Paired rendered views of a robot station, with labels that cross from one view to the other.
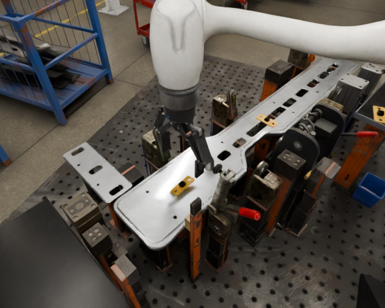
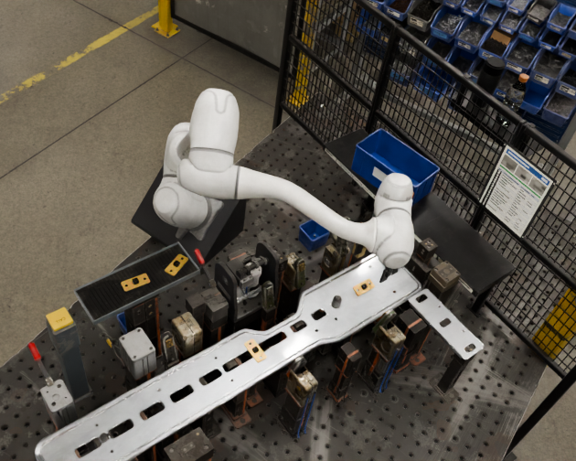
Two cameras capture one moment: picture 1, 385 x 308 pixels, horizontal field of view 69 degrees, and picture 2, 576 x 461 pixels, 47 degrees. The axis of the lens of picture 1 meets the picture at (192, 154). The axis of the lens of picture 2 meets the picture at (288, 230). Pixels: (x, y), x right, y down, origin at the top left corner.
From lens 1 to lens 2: 2.29 m
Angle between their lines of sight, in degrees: 84
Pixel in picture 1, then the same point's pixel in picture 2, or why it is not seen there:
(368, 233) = (164, 297)
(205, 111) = not seen: outside the picture
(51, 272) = (452, 241)
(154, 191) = (388, 290)
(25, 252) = (474, 256)
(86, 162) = (456, 332)
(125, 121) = not seen: outside the picture
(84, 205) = (442, 271)
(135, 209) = (402, 278)
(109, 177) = (430, 311)
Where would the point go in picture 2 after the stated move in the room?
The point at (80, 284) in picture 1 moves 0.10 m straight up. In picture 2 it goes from (432, 232) to (439, 215)
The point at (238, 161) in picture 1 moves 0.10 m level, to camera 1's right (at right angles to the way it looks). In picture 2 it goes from (306, 305) to (278, 299)
